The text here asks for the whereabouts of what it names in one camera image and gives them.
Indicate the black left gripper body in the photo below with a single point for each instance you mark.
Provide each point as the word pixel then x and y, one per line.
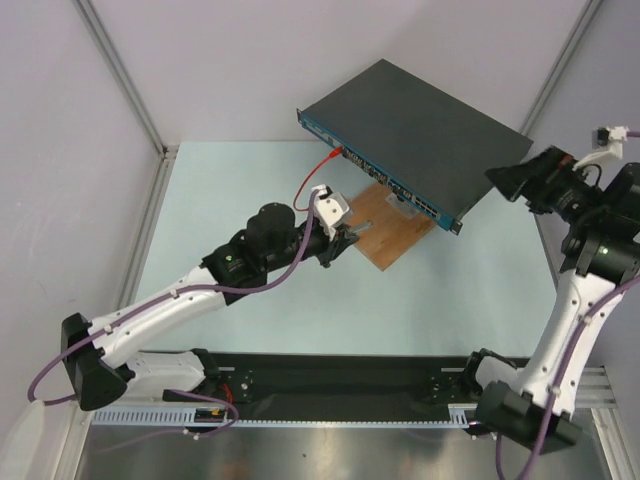
pixel 320 246

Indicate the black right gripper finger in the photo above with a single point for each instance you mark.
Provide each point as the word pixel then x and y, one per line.
pixel 538 200
pixel 522 180

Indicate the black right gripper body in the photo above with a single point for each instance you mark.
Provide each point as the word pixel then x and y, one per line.
pixel 531 181

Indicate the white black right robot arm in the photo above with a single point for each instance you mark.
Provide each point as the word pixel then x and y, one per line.
pixel 533 406

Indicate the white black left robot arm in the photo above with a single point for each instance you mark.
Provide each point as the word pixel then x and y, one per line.
pixel 105 360

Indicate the wooden base board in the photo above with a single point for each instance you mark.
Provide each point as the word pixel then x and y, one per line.
pixel 392 235

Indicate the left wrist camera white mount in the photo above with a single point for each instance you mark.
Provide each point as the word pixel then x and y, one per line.
pixel 330 208

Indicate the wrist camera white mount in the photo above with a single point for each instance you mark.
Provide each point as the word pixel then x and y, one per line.
pixel 330 208
pixel 608 143

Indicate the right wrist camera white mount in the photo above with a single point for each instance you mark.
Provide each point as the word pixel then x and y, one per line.
pixel 608 143

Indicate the blue black network switch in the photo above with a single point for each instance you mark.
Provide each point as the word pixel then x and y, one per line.
pixel 427 147

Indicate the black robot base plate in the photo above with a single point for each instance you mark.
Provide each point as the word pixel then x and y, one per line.
pixel 342 387

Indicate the aluminium frame post right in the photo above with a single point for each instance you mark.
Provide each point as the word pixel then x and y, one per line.
pixel 586 18

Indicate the aluminium frame post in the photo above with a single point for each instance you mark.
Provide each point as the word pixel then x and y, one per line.
pixel 109 52
pixel 586 18

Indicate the grey slotted cable duct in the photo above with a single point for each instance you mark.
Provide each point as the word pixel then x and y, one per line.
pixel 452 416

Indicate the aluminium frame post left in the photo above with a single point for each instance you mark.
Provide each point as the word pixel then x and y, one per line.
pixel 109 52

